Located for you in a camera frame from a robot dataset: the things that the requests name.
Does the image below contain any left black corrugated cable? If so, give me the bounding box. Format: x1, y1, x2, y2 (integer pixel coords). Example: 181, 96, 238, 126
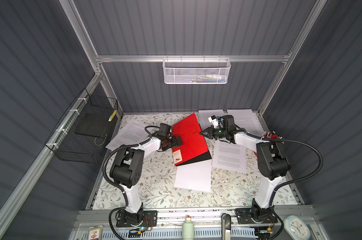
101, 125, 161, 240

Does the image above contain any black corrugated cable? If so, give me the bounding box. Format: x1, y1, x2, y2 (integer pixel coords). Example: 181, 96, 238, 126
101, 125, 161, 240
240, 131, 324, 208

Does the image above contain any white analog clock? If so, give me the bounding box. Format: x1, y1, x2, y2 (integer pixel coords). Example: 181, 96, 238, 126
284, 215, 311, 240

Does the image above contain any red folder with black inside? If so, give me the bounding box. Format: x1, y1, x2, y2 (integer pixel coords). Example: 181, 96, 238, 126
172, 114, 212, 167

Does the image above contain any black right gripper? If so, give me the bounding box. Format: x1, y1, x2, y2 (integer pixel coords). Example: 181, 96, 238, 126
199, 126, 227, 141

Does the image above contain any red pen cup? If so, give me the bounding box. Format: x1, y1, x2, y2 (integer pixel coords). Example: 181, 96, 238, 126
252, 131, 285, 157

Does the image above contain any silver handle at front rail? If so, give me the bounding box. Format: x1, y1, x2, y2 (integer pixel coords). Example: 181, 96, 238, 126
222, 214, 232, 240

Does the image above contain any printed paper sheet under right arm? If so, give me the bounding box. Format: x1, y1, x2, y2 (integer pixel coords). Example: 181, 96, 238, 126
212, 141, 247, 174

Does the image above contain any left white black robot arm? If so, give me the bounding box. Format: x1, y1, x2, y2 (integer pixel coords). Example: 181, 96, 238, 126
102, 124, 183, 214

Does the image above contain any yellow marker in black basket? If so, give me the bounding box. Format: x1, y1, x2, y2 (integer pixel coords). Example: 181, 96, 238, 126
108, 110, 118, 122

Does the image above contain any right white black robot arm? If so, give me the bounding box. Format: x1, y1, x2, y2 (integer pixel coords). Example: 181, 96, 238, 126
200, 115, 290, 223

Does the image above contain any black wire side basket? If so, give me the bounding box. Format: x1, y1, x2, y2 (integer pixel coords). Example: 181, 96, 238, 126
45, 90, 119, 164

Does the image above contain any white plastic bottle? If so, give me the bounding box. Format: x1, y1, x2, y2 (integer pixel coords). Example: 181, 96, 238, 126
182, 215, 195, 240

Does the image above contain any right black corrugated cable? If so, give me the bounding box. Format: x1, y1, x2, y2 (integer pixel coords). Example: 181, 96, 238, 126
240, 131, 324, 208

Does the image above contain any blank white paper sheet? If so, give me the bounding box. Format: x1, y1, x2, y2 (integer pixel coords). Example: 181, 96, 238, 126
174, 160, 212, 193

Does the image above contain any white wire wall basket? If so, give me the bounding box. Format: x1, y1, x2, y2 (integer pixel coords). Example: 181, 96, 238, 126
162, 57, 231, 85

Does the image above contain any small card box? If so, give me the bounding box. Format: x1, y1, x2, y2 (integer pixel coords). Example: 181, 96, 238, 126
86, 226, 103, 240

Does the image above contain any printed paper sheet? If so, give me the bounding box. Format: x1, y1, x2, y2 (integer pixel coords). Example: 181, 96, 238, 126
198, 110, 225, 130
106, 120, 148, 151
227, 109, 264, 137

